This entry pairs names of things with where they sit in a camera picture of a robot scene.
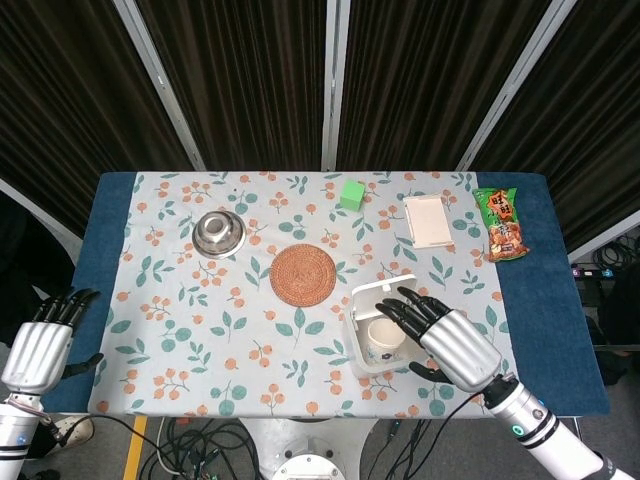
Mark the black power strip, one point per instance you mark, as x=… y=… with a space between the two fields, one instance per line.
x=592 y=273

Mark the blue table mat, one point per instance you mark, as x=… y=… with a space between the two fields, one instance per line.
x=545 y=300

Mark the white plastic bin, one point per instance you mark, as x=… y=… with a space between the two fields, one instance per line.
x=380 y=325

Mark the white shoe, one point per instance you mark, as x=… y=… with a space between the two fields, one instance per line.
x=75 y=430

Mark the round woven rattan coaster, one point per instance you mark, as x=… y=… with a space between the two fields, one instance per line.
x=302 y=275

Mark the green snack bag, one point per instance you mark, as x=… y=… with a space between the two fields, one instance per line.
x=500 y=225

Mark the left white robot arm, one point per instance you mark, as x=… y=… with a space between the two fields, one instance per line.
x=14 y=432

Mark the white paper cup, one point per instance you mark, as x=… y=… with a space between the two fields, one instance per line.
x=384 y=341

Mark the green cube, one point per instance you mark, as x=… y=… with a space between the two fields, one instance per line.
x=351 y=195

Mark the stainless steel bowl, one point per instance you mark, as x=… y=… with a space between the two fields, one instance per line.
x=219 y=233

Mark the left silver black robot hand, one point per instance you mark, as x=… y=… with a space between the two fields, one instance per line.
x=37 y=350

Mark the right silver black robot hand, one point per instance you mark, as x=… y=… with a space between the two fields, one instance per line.
x=457 y=345

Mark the floral patterned tablecloth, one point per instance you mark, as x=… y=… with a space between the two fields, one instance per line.
x=225 y=340

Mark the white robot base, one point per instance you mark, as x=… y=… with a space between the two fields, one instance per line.
x=306 y=450

